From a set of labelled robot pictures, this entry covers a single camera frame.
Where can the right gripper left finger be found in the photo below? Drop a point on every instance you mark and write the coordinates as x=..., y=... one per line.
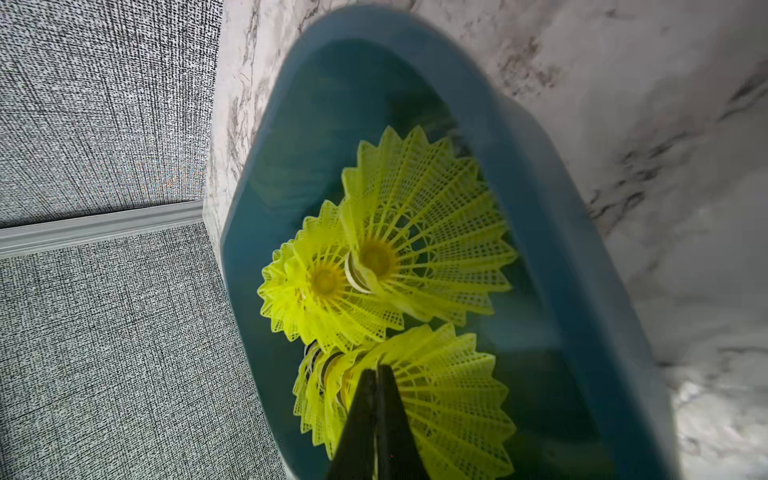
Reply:
x=355, y=455

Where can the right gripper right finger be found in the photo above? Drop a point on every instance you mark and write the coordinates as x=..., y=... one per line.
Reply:
x=397, y=456

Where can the yellow shuttlecock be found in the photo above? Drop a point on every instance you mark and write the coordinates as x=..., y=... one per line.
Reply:
x=450, y=396
x=320, y=413
x=307, y=295

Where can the yellow shuttlecock edge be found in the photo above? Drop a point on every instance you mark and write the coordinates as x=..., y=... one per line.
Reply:
x=425, y=231

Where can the teal storage box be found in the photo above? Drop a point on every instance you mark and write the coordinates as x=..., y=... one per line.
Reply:
x=585, y=393

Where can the aluminium corner post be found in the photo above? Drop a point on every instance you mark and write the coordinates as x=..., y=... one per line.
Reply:
x=52, y=235

